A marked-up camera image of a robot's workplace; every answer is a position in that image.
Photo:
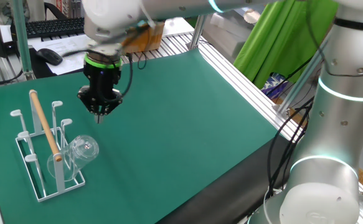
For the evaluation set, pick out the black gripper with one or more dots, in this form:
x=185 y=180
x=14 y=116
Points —
x=101 y=79

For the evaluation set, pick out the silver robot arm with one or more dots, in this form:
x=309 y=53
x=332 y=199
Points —
x=340 y=124

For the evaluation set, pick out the green ringed wrist flange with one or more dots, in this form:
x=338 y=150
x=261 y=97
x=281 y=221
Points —
x=101 y=65

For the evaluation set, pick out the white printed paper sheets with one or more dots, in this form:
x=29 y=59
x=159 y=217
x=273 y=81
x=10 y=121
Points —
x=59 y=46

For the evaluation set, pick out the black computer mouse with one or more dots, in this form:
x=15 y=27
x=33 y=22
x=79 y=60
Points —
x=49 y=56

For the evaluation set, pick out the black desk pad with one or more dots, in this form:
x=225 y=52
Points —
x=38 y=70

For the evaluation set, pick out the brown taped cardboard box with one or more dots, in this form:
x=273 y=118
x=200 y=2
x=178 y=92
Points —
x=147 y=39

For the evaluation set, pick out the black keyboard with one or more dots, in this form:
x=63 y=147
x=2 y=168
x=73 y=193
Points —
x=53 y=27

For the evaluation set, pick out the green table mat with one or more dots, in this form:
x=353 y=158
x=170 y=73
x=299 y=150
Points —
x=184 y=140

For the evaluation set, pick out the black chair backrest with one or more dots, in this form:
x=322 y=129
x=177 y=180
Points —
x=56 y=12

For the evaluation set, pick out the white storage box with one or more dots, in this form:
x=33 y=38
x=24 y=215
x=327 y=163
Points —
x=224 y=37

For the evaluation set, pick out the black rubber mat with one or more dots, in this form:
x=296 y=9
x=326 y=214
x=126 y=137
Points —
x=231 y=193

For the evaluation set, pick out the blue white patterned bag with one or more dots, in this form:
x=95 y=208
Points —
x=273 y=85

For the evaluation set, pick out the bright green cloth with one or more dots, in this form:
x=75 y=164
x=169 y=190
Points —
x=277 y=46

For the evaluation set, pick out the aluminium frame post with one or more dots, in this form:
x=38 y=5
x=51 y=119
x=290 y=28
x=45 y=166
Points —
x=296 y=90
x=21 y=37
x=196 y=31

